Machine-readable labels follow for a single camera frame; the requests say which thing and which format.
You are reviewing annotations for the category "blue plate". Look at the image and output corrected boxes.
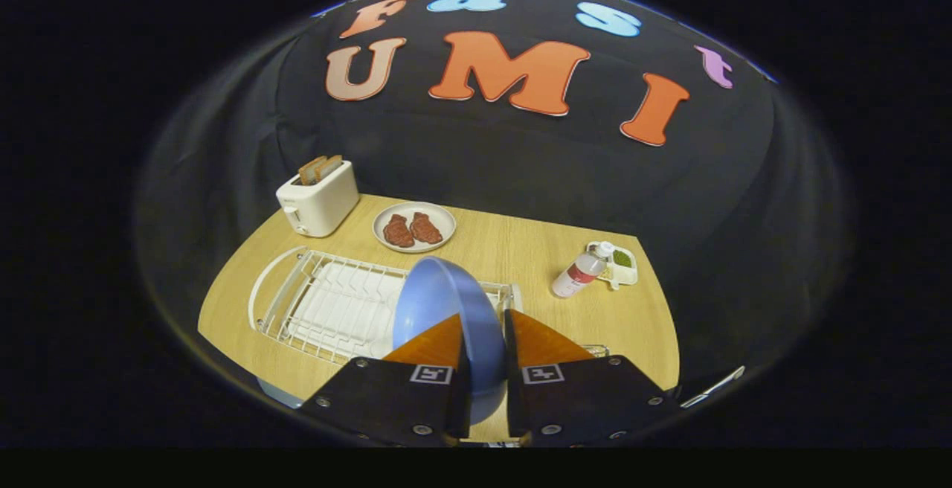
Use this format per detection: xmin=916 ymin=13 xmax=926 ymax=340
xmin=392 ymin=256 xmax=509 ymax=426

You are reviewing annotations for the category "white divided condiment tray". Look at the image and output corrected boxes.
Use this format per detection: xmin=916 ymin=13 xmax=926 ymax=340
xmin=586 ymin=241 xmax=639 ymax=289

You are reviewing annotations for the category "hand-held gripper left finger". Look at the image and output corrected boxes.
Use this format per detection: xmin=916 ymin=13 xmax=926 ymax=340
xmin=297 ymin=314 xmax=474 ymax=448

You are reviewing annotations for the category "white wire dish rack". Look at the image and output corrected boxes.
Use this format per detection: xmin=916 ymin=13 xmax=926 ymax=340
xmin=248 ymin=245 xmax=523 ymax=366

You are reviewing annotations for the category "red meat piece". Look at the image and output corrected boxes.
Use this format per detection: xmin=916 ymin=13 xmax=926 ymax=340
xmin=409 ymin=211 xmax=444 ymax=245
xmin=382 ymin=213 xmax=416 ymax=248

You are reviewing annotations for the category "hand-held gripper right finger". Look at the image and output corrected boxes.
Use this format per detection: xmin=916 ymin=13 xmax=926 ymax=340
xmin=504 ymin=309 xmax=679 ymax=448

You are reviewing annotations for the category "black backdrop cloth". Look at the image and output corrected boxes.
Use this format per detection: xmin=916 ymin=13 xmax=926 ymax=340
xmin=134 ymin=0 xmax=849 ymax=399

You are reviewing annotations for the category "beige round plate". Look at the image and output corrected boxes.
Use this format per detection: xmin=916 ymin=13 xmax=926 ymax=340
xmin=372 ymin=202 xmax=457 ymax=254

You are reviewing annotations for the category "clear bottle with red label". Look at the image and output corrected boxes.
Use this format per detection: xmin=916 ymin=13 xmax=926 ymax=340
xmin=550 ymin=241 xmax=616 ymax=299

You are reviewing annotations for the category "white toaster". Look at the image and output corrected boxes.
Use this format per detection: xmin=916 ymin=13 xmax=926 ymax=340
xmin=276 ymin=159 xmax=360 ymax=238

